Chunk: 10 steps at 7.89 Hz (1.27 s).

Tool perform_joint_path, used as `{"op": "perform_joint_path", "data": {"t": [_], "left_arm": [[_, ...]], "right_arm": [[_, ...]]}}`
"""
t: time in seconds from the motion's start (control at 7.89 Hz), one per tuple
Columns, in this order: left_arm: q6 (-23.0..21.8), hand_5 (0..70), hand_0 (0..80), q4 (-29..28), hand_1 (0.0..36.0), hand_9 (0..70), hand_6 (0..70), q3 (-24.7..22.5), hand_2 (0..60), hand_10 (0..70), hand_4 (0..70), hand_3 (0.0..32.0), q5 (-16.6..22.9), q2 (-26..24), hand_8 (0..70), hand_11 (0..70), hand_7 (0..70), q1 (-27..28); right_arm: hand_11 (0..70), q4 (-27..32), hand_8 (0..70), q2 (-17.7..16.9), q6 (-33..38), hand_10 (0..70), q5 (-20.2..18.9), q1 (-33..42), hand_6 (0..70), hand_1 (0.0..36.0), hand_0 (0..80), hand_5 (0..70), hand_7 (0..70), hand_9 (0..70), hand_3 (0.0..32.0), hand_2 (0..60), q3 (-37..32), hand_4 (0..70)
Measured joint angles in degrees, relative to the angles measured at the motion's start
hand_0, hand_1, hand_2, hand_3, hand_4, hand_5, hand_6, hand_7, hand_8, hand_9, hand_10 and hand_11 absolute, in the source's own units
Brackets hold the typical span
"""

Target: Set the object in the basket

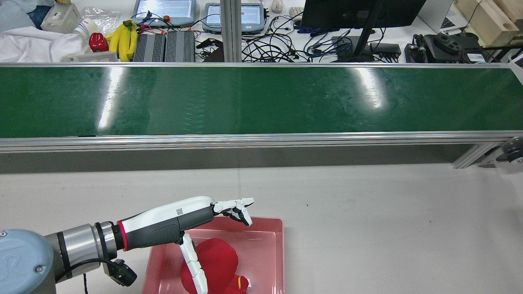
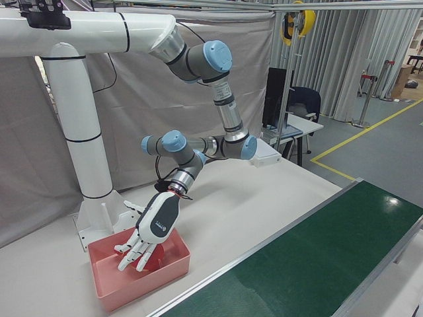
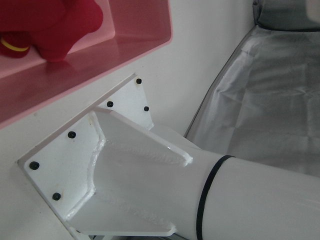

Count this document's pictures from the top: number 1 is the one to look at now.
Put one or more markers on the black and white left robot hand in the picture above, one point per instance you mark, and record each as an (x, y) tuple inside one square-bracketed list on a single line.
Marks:
[(163, 228)]

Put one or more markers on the red plush toy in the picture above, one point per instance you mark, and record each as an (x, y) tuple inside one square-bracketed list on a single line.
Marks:
[(218, 261)]

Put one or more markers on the grey and blue left robot arm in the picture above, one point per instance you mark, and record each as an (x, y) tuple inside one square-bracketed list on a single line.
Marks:
[(24, 261)]

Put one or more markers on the pink plastic basket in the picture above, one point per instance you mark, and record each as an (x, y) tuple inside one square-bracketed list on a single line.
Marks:
[(261, 253)]

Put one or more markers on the black handheld object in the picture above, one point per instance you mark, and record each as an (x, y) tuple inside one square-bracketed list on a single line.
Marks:
[(210, 45)]

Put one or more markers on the black finned power unit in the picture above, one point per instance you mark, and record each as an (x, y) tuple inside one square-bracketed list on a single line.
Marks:
[(179, 47), (149, 48)]

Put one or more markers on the white flat device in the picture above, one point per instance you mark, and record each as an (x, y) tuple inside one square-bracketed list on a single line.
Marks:
[(92, 57)]

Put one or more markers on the yellow banana bunch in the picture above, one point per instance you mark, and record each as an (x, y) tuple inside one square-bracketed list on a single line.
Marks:
[(122, 41)]

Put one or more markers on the red bell pepper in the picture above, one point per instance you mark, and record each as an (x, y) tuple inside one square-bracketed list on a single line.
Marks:
[(98, 43)]

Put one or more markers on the red and black test leads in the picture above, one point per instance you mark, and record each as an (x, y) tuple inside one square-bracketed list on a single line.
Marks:
[(152, 27)]

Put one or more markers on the white paper cup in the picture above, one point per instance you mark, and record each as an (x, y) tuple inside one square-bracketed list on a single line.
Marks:
[(86, 28)]

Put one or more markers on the grey teach pendant tablet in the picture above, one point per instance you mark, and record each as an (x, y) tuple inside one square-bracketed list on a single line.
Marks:
[(233, 18), (165, 10)]

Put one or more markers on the clear plastic bag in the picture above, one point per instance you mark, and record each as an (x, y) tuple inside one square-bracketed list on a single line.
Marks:
[(104, 16)]

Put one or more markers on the white cloth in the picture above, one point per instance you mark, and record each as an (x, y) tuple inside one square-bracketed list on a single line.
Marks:
[(36, 47)]

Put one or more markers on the translucent plastic box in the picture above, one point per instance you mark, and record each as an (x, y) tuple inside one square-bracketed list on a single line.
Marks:
[(61, 18)]

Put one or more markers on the beige computer mouse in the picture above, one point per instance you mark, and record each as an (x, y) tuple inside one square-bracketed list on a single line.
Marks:
[(277, 5)]

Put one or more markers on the beige keypad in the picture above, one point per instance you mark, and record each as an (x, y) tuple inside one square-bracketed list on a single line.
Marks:
[(296, 12)]

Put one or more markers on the blue cloth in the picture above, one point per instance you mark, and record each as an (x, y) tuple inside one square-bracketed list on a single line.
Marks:
[(16, 14)]

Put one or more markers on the black Huawei monitor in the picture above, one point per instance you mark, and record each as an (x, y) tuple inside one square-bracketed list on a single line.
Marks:
[(359, 12)]

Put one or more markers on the silver laptop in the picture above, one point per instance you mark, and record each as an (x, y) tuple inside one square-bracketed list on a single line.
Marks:
[(439, 14)]

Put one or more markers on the wooden box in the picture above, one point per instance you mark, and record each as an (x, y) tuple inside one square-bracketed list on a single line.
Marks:
[(486, 20)]

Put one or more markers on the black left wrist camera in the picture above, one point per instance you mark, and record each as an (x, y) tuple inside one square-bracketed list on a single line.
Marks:
[(122, 273)]

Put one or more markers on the green conveyor belt with aluminium frame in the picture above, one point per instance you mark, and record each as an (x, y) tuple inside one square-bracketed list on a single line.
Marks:
[(245, 102)]

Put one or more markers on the aluminium profile post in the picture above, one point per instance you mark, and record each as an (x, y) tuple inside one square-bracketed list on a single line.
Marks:
[(231, 28)]

